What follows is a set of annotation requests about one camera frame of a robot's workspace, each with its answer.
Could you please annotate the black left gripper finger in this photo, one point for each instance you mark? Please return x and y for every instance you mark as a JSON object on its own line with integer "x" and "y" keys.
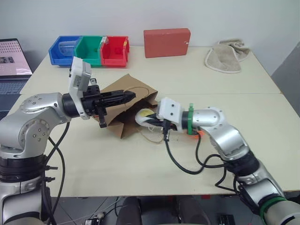
{"x": 114, "y": 93}
{"x": 122, "y": 98}

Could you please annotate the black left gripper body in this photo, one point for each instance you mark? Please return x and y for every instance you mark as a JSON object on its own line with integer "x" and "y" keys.
{"x": 92, "y": 102}

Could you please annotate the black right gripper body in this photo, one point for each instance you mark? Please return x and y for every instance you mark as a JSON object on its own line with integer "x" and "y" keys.
{"x": 170, "y": 125}

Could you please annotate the white yellow plush toy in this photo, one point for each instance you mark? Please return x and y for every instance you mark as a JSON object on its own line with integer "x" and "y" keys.
{"x": 141, "y": 114}

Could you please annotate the brown paper bag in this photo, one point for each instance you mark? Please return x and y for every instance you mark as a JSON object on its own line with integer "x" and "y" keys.
{"x": 117, "y": 117}

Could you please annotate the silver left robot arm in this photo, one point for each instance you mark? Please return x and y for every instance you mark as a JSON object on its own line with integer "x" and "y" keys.
{"x": 35, "y": 122}

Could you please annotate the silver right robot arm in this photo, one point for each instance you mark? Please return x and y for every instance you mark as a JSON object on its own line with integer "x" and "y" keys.
{"x": 225, "y": 138}

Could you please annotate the small orange plastic piece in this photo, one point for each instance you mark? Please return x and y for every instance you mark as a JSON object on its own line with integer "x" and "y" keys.
{"x": 199, "y": 134}

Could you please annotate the red plastic storage bin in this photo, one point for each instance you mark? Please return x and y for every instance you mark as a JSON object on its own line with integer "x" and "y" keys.
{"x": 114, "y": 52}

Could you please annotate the green plastic storage bin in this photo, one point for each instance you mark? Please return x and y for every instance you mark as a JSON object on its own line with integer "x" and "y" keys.
{"x": 87, "y": 50}

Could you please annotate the blue plastic storage bin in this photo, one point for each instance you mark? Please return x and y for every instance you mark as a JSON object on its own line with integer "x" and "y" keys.
{"x": 56, "y": 55}

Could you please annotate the clear plastic measuring cup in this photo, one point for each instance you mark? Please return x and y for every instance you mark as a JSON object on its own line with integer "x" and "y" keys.
{"x": 66, "y": 48}

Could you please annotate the red brick-shaped foam block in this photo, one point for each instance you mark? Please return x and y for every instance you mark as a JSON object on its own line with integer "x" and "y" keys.
{"x": 166, "y": 43}

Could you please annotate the beige folded towel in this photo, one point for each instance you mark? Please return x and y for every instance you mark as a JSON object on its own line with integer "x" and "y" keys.
{"x": 222, "y": 57}

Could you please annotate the dark rounded shape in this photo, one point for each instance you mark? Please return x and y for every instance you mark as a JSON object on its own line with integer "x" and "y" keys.
{"x": 193, "y": 209}
{"x": 130, "y": 211}

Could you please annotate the open grey laptop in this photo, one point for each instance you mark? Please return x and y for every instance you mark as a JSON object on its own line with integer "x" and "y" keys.
{"x": 12, "y": 61}

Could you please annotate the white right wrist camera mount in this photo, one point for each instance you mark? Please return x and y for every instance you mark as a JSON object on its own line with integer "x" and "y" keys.
{"x": 170, "y": 109}

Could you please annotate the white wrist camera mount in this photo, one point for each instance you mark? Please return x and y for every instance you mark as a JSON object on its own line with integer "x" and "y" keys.
{"x": 78, "y": 75}
{"x": 170, "y": 109}

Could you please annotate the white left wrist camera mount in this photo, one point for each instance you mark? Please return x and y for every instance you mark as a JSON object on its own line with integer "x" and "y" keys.
{"x": 78, "y": 75}

